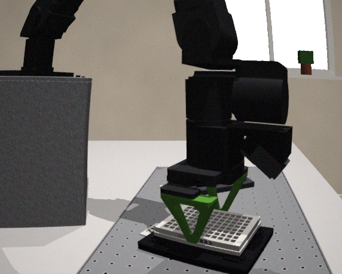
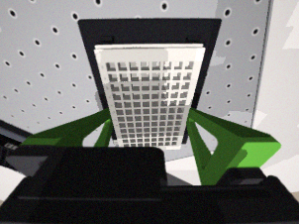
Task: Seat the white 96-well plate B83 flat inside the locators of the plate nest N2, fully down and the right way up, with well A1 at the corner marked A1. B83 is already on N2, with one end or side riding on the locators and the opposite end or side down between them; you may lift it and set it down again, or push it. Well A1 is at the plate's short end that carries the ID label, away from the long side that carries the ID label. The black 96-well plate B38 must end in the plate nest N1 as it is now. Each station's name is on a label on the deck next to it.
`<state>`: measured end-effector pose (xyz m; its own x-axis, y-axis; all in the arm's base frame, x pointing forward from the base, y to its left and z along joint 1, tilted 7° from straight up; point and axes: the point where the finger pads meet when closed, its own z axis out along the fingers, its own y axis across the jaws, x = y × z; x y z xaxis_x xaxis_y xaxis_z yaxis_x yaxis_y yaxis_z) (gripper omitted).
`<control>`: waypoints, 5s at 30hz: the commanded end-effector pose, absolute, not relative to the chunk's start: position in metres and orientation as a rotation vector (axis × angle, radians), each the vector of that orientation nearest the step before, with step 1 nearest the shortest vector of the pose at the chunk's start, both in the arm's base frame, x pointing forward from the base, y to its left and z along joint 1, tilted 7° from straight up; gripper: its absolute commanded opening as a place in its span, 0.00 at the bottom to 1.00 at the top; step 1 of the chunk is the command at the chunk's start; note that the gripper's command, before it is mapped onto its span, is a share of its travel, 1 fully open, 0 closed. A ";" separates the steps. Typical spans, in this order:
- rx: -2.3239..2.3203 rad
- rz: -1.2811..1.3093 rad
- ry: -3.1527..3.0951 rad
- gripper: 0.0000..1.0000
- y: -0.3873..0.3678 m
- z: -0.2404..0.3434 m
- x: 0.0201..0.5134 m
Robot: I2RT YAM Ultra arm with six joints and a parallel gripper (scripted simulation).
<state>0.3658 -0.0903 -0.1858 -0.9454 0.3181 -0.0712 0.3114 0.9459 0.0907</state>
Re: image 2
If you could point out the black well plate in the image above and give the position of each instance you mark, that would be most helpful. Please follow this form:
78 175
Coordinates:
7 145

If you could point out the white well plate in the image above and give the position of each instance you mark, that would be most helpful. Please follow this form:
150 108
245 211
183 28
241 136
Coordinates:
151 84

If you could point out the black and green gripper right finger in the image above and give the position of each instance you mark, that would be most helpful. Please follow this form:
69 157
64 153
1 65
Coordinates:
238 146

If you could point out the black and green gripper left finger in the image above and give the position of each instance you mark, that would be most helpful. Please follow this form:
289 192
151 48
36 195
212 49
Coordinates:
72 134

